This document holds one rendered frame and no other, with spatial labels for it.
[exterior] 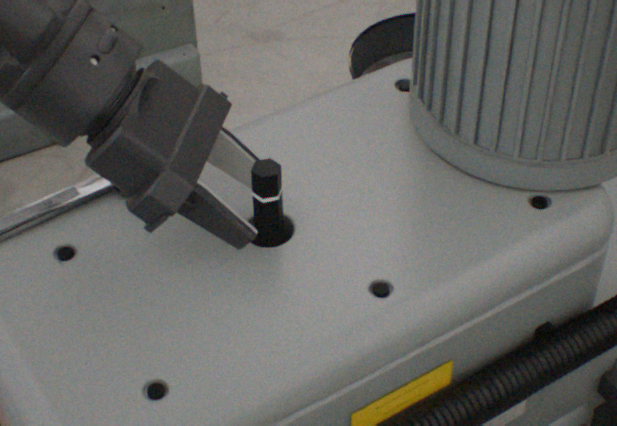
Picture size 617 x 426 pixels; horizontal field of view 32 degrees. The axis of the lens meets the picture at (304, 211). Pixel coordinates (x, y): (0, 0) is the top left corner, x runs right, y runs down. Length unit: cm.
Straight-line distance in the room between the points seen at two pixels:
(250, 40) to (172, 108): 354
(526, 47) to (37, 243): 37
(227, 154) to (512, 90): 21
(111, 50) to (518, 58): 27
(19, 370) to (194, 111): 21
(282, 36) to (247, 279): 357
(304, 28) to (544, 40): 361
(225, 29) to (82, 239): 358
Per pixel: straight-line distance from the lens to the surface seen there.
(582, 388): 105
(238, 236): 75
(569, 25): 74
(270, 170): 74
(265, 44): 426
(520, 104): 78
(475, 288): 76
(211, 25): 438
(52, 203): 82
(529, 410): 97
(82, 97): 71
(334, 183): 82
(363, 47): 323
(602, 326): 86
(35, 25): 68
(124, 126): 71
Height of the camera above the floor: 245
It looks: 44 degrees down
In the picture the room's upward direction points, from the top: 1 degrees counter-clockwise
